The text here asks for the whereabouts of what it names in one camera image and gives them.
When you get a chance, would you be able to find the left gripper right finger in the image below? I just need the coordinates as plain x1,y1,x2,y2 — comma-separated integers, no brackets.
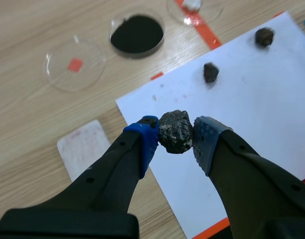
193,116,305,239

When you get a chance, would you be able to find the small dark angular stone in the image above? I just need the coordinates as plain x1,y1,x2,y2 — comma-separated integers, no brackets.
203,62,220,84

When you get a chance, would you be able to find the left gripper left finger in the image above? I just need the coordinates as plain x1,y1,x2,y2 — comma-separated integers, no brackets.
0,115,160,239

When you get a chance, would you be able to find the small white tile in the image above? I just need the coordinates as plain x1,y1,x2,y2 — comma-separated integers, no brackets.
56,119,112,183

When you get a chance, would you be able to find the small dark round stone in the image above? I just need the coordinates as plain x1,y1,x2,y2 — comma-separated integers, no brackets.
254,27,275,48

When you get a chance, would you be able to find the white sheet of paper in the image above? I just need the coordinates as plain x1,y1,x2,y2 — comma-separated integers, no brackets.
115,10,305,239

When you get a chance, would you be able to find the glass dish with white lump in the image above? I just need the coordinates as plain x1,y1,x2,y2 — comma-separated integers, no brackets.
166,0,224,26

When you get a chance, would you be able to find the empty clear glass dish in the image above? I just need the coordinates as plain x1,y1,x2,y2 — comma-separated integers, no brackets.
43,36,106,93

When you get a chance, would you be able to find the large dark speckled stone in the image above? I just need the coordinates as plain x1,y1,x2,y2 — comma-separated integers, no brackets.
158,110,194,154

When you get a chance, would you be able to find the glass dish with black powder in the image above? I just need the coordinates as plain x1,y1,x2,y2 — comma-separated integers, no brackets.
110,10,166,59

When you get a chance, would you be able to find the white lump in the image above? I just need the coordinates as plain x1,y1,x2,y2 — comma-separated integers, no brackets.
181,0,202,12

